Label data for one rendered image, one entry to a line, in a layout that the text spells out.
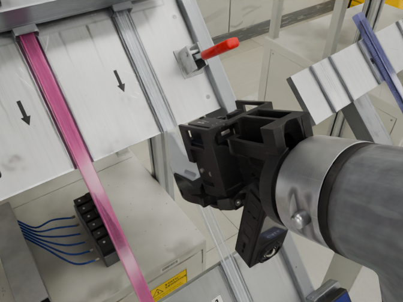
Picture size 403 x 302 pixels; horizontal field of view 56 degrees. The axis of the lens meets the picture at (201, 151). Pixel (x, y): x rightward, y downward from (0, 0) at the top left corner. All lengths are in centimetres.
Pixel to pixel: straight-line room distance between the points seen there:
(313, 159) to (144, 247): 60
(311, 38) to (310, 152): 137
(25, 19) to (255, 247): 31
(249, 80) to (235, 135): 217
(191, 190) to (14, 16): 24
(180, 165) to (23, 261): 46
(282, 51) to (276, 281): 112
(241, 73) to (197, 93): 207
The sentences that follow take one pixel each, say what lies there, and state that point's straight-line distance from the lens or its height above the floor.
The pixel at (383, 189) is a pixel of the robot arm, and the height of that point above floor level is 114.
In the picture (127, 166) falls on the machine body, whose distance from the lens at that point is 97.
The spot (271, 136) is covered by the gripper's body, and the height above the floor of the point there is 111.
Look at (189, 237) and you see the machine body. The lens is 81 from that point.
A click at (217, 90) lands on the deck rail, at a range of 49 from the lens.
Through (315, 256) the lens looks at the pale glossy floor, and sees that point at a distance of 158.
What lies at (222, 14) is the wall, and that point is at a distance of 278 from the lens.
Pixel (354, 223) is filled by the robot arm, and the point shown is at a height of 112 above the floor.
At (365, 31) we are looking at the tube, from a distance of 62.
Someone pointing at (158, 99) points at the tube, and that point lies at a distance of 45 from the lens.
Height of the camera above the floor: 128
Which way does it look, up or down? 42 degrees down
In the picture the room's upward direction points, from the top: straight up
